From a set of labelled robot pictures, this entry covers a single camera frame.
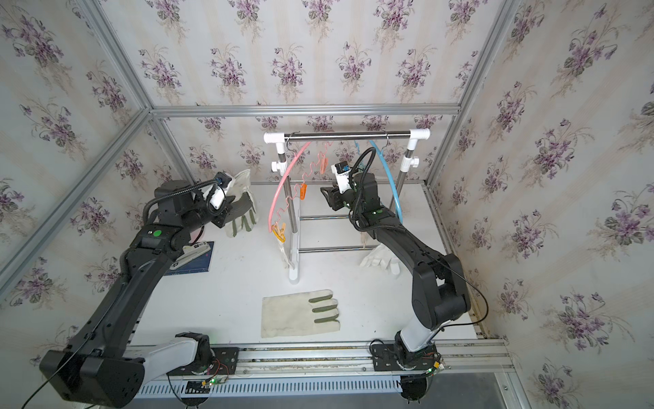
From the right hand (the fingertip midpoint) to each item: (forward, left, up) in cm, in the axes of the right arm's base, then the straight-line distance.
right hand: (332, 185), depth 84 cm
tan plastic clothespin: (-15, +16, -6) cm, 23 cm away
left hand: (-11, +30, +6) cm, 32 cm away
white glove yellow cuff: (-17, -17, -17) cm, 29 cm away
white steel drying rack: (-5, +14, -14) cm, 21 cm away
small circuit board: (-54, +37, -28) cm, 71 cm away
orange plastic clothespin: (-2, +10, 0) cm, 10 cm away
